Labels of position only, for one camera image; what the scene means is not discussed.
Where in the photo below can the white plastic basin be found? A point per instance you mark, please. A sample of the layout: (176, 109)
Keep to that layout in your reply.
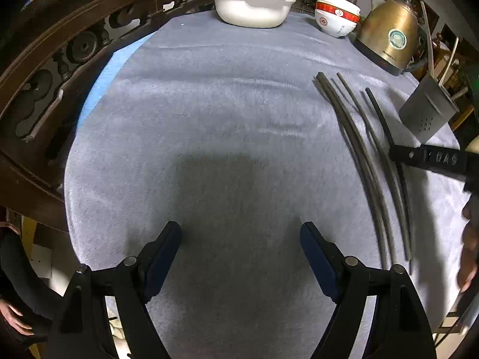
(250, 9)

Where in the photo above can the another person's forearm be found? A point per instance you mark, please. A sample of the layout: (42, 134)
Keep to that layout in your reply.
(26, 284)

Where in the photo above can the grey metal chopstick holder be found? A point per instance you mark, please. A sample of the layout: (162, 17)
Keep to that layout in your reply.
(426, 116)

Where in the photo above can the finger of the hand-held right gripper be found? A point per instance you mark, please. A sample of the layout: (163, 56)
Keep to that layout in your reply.
(406, 155)

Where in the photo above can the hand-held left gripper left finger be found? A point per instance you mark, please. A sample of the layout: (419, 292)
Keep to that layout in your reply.
(164, 250)

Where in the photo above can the blue tablecloth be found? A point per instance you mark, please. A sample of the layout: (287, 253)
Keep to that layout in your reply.
(104, 78)

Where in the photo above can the carved wooden chair back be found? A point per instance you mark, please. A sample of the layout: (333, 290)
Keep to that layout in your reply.
(56, 45)

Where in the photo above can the person's right hand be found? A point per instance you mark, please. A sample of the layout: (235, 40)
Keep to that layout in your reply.
(470, 250)

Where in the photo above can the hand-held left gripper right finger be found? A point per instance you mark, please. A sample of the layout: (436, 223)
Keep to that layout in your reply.
(316, 250)

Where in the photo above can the red and white bowl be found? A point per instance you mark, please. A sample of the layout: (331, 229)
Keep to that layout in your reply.
(336, 11)

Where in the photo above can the gold electric kettle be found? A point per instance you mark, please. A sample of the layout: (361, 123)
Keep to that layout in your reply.
(389, 26)

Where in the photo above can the white bowl with small print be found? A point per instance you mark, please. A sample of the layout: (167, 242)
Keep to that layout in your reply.
(335, 26)

